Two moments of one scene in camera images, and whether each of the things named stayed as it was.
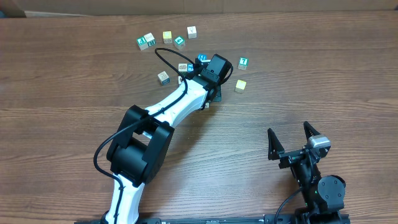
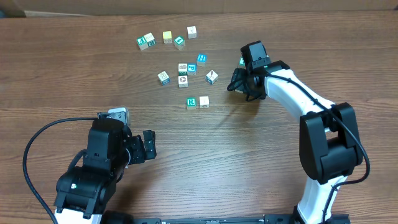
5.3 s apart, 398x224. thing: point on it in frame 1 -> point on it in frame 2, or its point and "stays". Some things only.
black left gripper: (218, 94) -> (138, 153)
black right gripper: (277, 152) -> (239, 83)
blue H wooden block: (202, 57) stays
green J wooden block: (142, 43) stays
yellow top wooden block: (167, 37) stays
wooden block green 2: (150, 39) stays
